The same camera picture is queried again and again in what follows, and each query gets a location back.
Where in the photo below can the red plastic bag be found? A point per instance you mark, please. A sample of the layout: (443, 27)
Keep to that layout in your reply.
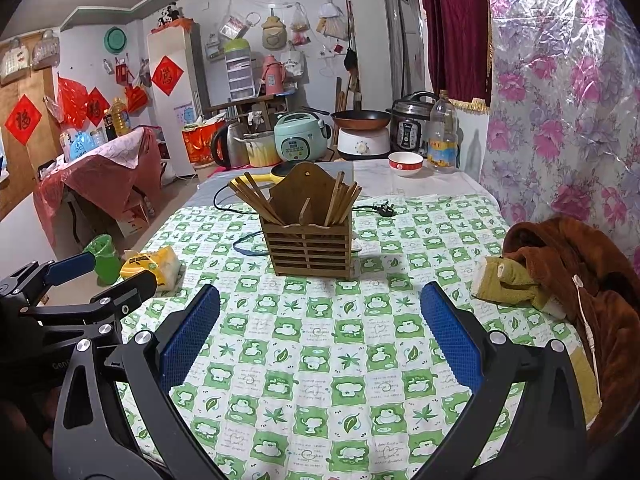
(72, 102)

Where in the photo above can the group of wooden chopsticks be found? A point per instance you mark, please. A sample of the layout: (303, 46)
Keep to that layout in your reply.
(257, 202)

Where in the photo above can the wooden door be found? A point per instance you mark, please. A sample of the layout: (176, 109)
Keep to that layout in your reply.
(30, 185)

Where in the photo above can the beige hanging pouch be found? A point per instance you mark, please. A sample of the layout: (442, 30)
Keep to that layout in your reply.
(273, 35)

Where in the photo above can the dark red curtain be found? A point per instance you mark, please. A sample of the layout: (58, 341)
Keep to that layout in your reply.
(455, 30)

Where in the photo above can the white fridge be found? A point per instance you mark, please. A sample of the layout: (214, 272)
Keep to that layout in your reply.
(180, 115)

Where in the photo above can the copper frying pan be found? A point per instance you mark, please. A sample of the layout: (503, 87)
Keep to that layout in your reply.
(360, 119)

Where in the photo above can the green trash bin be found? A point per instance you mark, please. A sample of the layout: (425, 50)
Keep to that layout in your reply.
(102, 260)

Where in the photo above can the panda plush toy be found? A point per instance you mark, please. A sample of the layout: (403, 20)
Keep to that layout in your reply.
(170, 15)

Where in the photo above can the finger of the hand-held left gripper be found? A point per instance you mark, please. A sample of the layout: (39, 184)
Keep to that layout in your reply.
(135, 290)
(70, 267)

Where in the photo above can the light blue plastic container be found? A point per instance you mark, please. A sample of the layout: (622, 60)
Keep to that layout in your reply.
(82, 147)

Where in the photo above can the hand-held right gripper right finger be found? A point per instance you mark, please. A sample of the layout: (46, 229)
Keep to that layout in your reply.
(450, 335)

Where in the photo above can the yellow electric frying pan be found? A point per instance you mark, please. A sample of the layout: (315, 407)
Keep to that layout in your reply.
(277, 172)

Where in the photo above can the brown plush toy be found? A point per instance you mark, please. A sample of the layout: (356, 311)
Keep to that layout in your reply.
(615, 285)

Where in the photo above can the stainless steel kettle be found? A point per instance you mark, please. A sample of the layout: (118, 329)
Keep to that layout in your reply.
(227, 147)

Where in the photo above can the green white checked tablecloth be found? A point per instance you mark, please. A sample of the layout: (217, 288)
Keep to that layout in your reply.
(310, 350)

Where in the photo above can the white electric cooker base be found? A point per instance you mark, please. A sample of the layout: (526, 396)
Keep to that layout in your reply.
(362, 145)

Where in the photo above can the floral plastic sheet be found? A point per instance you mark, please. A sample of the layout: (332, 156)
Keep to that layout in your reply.
(565, 85)

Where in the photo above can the hanging white bag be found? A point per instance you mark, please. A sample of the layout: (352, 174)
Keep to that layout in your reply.
(332, 17)

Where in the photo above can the white cover with gold fringe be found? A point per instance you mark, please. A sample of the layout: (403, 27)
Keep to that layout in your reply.
(470, 135)

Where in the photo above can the hanging clear plastic bag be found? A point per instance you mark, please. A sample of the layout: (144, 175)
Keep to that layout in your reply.
(300, 27)

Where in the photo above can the red plastic table cover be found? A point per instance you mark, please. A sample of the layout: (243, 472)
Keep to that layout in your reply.
(95, 175)

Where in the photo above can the silver black pressure cooker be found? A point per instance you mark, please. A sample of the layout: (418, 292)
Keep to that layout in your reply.
(410, 125)

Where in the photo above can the green plastic basin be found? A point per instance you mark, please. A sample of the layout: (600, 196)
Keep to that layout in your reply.
(115, 40)

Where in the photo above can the light green rice cooker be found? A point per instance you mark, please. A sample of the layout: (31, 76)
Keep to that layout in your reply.
(300, 140)

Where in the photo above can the pink thermos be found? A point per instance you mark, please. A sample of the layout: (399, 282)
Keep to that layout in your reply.
(274, 77)

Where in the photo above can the cream pot with lid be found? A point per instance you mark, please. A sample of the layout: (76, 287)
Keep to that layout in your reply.
(260, 150)

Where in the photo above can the red white bowl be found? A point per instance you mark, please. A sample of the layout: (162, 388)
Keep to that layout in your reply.
(406, 164)

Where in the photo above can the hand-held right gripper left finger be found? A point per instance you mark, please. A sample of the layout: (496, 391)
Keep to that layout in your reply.
(190, 335)

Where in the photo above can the red diamond paper poster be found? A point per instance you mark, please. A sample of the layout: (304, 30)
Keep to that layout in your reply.
(167, 76)
(96, 107)
(23, 120)

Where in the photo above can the plastic drawer tower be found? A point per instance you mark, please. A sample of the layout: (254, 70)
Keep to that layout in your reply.
(240, 70)

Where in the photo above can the clear plastic bottle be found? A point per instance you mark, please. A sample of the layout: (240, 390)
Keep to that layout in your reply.
(442, 150)

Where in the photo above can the white tote bag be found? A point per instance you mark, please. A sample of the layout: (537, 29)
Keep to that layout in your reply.
(292, 65)

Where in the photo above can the yellow tissue pack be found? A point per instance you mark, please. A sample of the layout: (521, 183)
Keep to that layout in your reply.
(160, 265)

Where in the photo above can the wooden chopstick holder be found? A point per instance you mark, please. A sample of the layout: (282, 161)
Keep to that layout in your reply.
(307, 250)

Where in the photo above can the yellow cooking oil bottle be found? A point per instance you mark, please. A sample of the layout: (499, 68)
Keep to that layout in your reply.
(120, 120)

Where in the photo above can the red gift box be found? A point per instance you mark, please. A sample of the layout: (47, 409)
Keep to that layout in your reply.
(200, 145)

